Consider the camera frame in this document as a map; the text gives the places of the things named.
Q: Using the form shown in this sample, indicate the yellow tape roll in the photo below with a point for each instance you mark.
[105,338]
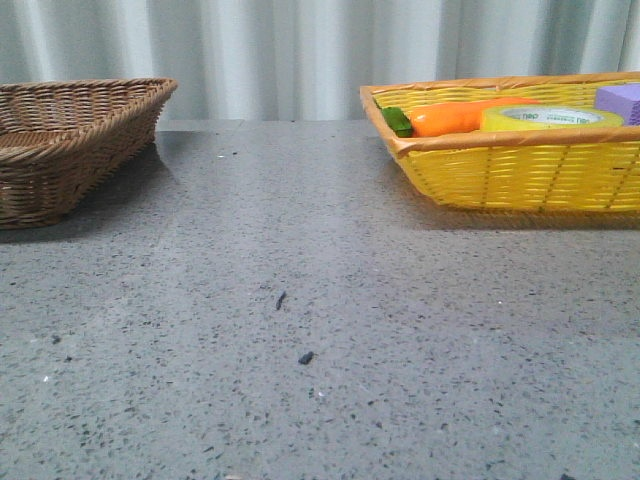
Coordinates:
[529,117]

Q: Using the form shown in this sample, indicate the orange toy carrot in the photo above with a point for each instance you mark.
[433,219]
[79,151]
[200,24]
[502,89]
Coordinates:
[444,118]

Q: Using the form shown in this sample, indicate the yellow woven basket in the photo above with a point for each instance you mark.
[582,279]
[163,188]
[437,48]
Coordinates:
[572,170]

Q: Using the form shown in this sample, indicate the white pleated curtain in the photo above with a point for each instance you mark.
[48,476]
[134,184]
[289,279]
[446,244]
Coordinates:
[306,60]

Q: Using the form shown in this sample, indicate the purple foam block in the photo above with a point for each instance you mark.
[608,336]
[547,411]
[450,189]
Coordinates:
[623,100]

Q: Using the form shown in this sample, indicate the brown wicker basket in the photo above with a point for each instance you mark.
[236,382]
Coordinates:
[59,140]

